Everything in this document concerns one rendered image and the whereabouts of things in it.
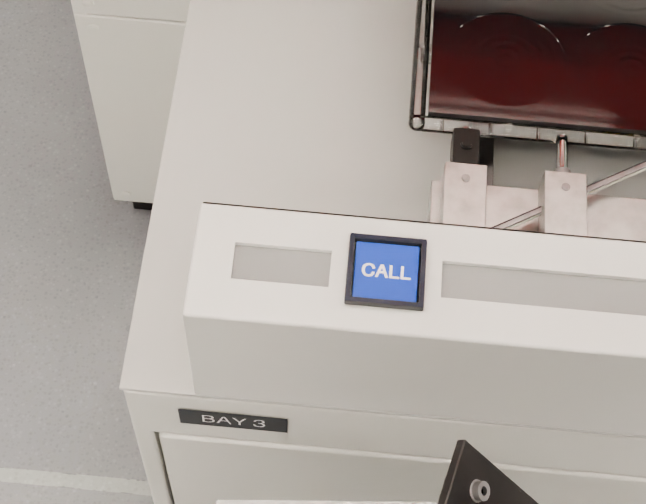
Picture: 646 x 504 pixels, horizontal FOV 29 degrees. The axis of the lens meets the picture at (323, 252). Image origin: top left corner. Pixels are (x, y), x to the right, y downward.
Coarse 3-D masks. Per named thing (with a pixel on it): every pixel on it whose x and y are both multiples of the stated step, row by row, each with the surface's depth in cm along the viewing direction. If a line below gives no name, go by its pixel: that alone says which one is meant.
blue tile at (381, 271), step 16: (368, 256) 90; (384, 256) 90; (400, 256) 90; (416, 256) 90; (368, 272) 89; (384, 272) 89; (400, 272) 89; (416, 272) 89; (352, 288) 89; (368, 288) 88; (384, 288) 89; (400, 288) 89; (416, 288) 89
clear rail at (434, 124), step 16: (416, 128) 104; (432, 128) 104; (448, 128) 104; (480, 128) 103; (496, 128) 103; (512, 128) 103; (528, 128) 103; (544, 128) 103; (560, 128) 103; (576, 128) 104; (576, 144) 104; (592, 144) 103; (608, 144) 103; (624, 144) 103; (640, 144) 103
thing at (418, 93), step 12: (420, 0) 110; (420, 12) 109; (420, 24) 109; (420, 36) 108; (420, 60) 107; (420, 72) 106; (420, 84) 105; (420, 96) 105; (420, 108) 104; (408, 120) 104
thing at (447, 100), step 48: (480, 0) 110; (528, 0) 111; (576, 0) 111; (624, 0) 111; (432, 48) 108; (480, 48) 108; (528, 48) 108; (576, 48) 108; (624, 48) 108; (432, 96) 105; (480, 96) 105; (528, 96) 106; (576, 96) 106; (624, 96) 106
